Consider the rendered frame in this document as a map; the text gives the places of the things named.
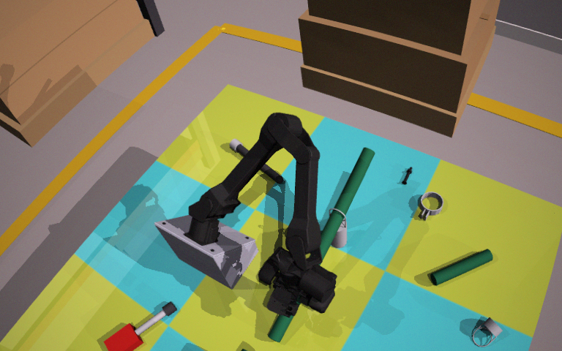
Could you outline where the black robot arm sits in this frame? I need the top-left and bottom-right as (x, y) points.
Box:
(184, 113), (337, 318)

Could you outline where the black bolt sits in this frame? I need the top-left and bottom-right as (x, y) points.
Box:
(402, 167), (413, 185)

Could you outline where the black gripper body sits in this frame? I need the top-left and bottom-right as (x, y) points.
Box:
(258, 259), (335, 314)

